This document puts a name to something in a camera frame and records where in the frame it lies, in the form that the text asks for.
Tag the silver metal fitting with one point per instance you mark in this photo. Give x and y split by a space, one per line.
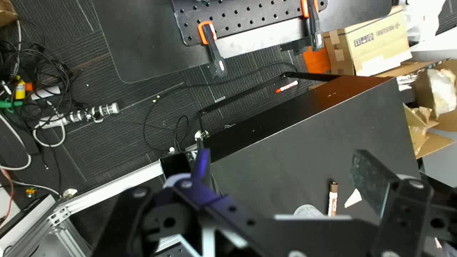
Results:
94 113

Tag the white crumpled packing paper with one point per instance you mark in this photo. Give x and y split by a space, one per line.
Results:
443 90

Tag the small yellow bottle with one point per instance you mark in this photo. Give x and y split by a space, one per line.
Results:
20 88

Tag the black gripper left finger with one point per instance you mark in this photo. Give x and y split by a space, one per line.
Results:
201 164

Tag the aluminium extrusion frame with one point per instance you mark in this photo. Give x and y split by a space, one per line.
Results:
108 187

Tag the tan cardboard piece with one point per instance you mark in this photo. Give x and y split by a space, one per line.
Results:
423 133

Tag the red marker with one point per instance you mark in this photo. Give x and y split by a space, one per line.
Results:
287 86

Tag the triangular tan tape scrap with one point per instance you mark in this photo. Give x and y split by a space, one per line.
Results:
353 200

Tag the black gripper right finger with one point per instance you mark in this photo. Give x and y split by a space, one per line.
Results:
376 183

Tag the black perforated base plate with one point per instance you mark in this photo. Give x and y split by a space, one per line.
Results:
247 16

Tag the cardboard box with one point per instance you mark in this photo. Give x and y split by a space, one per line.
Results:
376 43

